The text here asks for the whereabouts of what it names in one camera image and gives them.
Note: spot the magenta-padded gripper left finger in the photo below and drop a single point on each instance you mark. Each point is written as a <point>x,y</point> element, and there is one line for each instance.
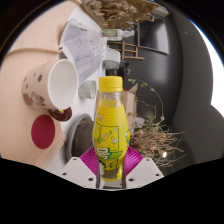
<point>77,170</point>

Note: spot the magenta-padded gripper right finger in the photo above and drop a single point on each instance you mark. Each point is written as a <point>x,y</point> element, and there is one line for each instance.
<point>145,170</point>

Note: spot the yellow drink bottle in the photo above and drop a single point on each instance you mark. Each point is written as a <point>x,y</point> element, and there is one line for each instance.
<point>110,133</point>

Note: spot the grey plant saucer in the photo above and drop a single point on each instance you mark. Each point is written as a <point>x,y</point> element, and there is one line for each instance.
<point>69,140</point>

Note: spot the grey pot with dried plant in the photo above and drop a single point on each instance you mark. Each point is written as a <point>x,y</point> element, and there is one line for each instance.
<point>83,138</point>

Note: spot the flat round red coaster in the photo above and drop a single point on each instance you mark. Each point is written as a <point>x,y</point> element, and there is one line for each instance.
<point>43,131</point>

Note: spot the cardboard box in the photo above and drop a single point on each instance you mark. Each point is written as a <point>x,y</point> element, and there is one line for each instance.
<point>130,103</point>

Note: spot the small round glass jar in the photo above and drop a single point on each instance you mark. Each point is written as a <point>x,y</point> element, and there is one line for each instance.
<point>87,89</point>

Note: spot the grey spray bottle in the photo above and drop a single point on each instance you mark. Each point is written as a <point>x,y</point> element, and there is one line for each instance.
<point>110,65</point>

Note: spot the long ceiling light strip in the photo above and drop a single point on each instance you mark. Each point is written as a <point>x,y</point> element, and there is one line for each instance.
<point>216,76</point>

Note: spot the white chair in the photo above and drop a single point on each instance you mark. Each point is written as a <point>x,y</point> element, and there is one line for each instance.
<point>113,55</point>

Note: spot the wooden easel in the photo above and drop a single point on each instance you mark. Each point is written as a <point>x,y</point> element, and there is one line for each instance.
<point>128,50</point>

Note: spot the small green-labelled bottle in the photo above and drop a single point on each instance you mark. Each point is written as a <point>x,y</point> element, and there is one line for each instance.
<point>115,33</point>

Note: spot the black wall screen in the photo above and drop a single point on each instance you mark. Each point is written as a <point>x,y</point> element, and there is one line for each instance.
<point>153,33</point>

